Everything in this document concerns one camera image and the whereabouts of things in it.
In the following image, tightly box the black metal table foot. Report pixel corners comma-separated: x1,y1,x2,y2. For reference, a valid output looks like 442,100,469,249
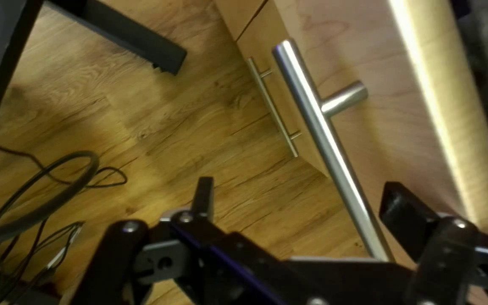
47,0,189,76

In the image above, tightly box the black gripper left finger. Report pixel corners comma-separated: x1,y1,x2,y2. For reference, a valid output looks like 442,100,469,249
71,175,228,305

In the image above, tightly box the wooden drawer front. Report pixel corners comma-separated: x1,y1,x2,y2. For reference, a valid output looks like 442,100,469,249
233,7,335,178

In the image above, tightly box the black box with cables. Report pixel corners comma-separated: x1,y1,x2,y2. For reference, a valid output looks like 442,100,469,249
0,263,60,305

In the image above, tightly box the wooden cabinet base panel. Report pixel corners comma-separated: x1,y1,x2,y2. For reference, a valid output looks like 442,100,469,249
211,0,269,42

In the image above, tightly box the thick grey cable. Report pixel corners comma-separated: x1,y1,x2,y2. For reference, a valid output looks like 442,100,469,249
0,151,101,251

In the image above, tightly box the thin black cable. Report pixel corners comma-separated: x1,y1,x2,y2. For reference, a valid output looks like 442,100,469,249
0,139,128,192

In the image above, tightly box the thin cable with connector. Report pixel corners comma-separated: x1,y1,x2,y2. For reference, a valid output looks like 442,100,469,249
25,220,86,278

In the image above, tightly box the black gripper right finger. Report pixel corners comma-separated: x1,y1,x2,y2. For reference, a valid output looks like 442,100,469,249
379,180,479,305

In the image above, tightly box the thick steel drawer handle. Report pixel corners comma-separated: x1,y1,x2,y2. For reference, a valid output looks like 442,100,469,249
271,39,394,263

